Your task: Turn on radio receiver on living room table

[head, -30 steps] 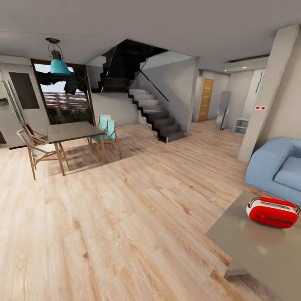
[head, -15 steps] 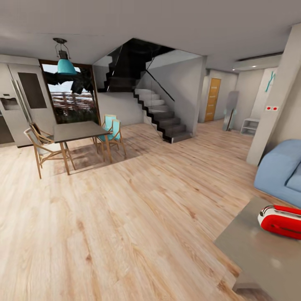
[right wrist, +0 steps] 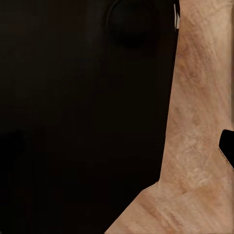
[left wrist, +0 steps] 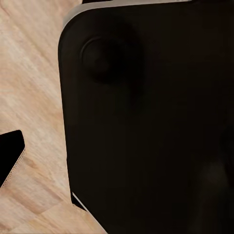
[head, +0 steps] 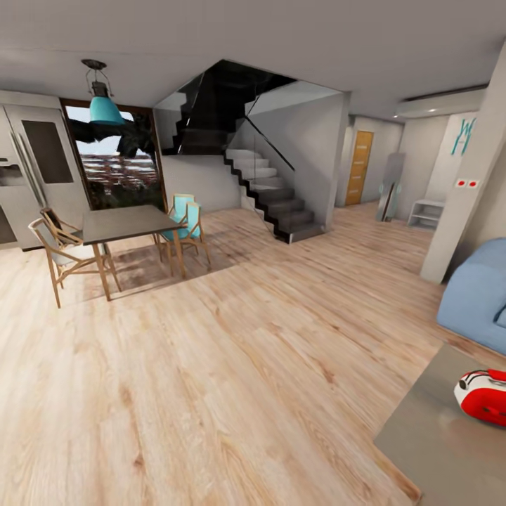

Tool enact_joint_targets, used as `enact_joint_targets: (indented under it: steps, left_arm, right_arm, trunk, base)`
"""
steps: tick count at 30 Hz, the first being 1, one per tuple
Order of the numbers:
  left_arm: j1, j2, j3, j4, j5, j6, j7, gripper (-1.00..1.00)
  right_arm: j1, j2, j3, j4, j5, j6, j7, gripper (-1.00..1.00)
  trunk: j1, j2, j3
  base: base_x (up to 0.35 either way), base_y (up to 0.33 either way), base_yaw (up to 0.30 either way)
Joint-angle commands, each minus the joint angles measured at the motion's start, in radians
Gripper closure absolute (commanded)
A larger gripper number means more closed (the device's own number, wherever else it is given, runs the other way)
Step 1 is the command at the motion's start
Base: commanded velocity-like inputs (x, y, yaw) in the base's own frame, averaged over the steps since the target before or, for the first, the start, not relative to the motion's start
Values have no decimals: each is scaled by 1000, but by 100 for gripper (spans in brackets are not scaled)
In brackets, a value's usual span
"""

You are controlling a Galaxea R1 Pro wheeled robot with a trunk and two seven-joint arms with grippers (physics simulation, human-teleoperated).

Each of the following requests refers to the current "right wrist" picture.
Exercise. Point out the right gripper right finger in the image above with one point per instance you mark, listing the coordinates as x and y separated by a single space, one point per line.
226 144

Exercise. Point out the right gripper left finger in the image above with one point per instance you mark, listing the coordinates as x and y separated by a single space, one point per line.
11 146

